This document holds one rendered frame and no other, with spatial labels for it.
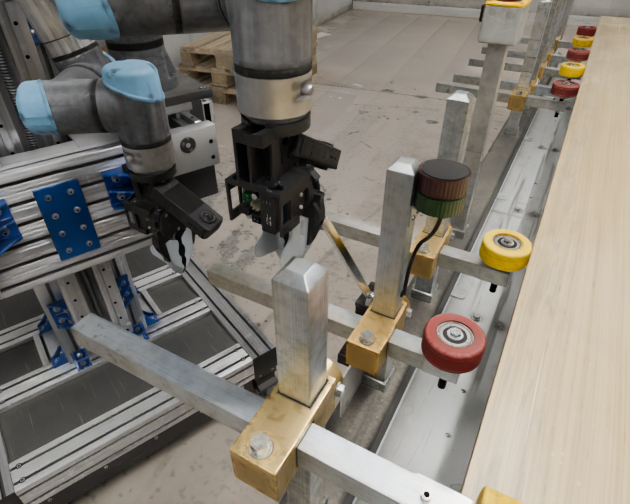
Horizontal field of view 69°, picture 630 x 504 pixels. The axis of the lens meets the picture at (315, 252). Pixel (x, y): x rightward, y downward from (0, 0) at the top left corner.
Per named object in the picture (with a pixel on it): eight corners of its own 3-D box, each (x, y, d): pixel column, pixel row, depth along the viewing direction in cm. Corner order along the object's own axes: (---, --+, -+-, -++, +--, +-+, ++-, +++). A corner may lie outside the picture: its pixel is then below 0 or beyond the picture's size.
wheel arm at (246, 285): (209, 288, 80) (205, 269, 78) (221, 277, 83) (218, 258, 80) (455, 389, 63) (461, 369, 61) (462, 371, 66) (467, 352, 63)
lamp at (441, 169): (392, 309, 65) (411, 172, 52) (406, 286, 69) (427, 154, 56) (432, 323, 63) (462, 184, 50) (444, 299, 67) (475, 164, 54)
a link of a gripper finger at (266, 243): (249, 279, 58) (242, 218, 53) (275, 255, 62) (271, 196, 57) (269, 287, 57) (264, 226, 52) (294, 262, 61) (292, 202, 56)
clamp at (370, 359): (344, 363, 67) (346, 340, 64) (380, 307, 77) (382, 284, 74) (380, 379, 65) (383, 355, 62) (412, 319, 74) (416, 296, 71)
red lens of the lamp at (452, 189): (409, 191, 54) (411, 174, 52) (425, 171, 58) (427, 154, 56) (460, 204, 51) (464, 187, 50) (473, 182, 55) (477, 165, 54)
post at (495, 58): (445, 235, 115) (485, 42, 88) (450, 225, 118) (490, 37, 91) (463, 240, 113) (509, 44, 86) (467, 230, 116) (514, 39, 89)
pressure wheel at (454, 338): (405, 394, 66) (416, 340, 59) (423, 356, 71) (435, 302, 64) (461, 419, 63) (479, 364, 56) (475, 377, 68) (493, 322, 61)
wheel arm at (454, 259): (292, 225, 97) (292, 208, 95) (300, 217, 100) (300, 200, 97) (504, 291, 80) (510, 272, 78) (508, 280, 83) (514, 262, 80)
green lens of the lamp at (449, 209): (406, 209, 55) (408, 193, 54) (422, 188, 59) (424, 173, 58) (456, 223, 53) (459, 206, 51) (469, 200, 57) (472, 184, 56)
